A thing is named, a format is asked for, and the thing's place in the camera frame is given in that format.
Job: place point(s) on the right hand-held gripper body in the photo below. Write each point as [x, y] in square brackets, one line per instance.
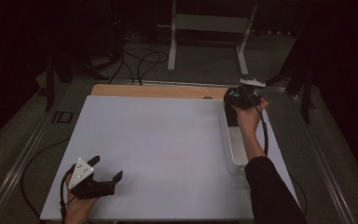
[245, 101]

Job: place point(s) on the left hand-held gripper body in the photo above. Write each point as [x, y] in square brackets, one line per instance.
[90, 189]

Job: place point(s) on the long white plastic tray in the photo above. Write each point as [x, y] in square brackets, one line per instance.
[239, 149]

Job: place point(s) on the person's right hand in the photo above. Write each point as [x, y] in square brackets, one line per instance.
[248, 119]

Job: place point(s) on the person's left hand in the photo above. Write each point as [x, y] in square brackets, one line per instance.
[76, 208]

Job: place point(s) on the white board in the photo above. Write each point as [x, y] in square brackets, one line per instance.
[167, 161]

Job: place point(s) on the black stand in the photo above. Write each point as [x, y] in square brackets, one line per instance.
[49, 87]
[306, 99]

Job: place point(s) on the white metal stand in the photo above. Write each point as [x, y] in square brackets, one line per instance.
[211, 23]

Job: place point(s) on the black floor bracket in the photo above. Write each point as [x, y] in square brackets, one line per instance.
[62, 117]

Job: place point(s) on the metal rail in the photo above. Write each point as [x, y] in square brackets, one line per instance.
[326, 168]
[18, 161]

